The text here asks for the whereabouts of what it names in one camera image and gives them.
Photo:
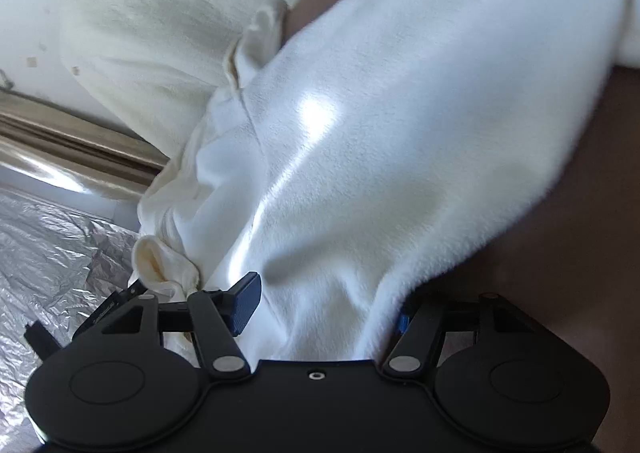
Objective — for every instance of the gold curtain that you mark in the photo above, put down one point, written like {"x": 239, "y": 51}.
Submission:
{"x": 75, "y": 153}

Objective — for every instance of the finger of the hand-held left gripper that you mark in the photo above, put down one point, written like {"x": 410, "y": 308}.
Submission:
{"x": 42, "y": 340}
{"x": 107, "y": 310}

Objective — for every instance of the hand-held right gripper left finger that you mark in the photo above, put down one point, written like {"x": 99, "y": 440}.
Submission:
{"x": 245, "y": 305}

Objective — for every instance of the silver foil sheet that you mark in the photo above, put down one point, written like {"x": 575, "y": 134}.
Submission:
{"x": 40, "y": 258}

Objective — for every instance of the cream blanket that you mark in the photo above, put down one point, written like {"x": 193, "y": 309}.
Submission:
{"x": 150, "y": 8}

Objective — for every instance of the white fleece garment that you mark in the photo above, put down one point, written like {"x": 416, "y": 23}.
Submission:
{"x": 375, "y": 133}

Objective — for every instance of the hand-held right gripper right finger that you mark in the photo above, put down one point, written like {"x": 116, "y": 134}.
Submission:
{"x": 417, "y": 333}

